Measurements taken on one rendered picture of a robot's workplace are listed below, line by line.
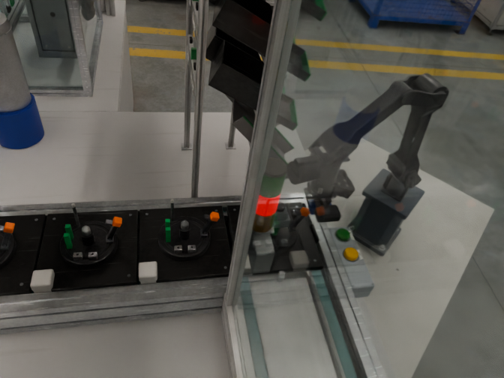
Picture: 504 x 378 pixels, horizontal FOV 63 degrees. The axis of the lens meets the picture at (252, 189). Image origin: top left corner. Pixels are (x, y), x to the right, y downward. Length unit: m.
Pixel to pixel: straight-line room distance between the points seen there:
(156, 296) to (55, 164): 0.69
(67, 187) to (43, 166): 0.14
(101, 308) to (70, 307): 0.07
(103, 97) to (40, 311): 1.02
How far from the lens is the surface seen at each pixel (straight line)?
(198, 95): 1.06
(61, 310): 1.11
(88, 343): 1.15
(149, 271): 1.08
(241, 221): 0.79
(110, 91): 1.90
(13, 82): 1.54
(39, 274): 1.12
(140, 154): 1.57
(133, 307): 1.10
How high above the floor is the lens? 1.89
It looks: 45 degrees down
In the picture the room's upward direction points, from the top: 11 degrees clockwise
